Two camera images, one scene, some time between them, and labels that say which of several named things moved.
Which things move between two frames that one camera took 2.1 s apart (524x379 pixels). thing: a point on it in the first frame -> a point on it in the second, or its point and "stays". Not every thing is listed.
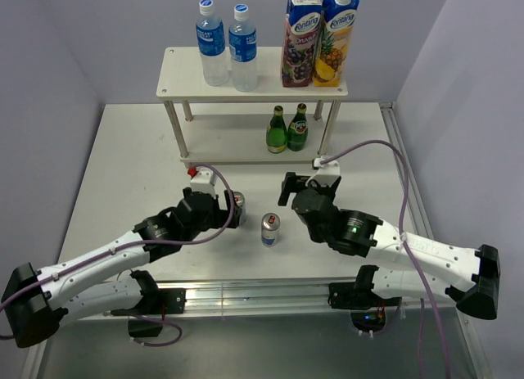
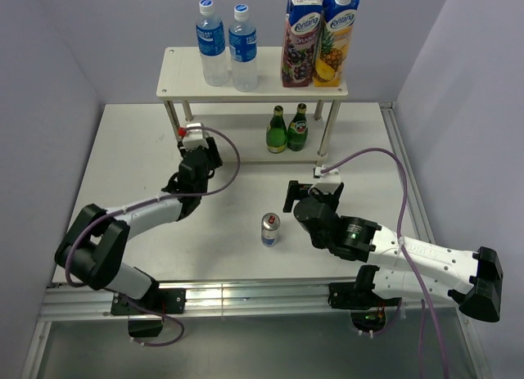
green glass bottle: x=297 y=131 stays
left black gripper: x=221 y=216 -> x=214 y=158
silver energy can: x=269 y=224 stays
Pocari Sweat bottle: x=211 y=44 stays
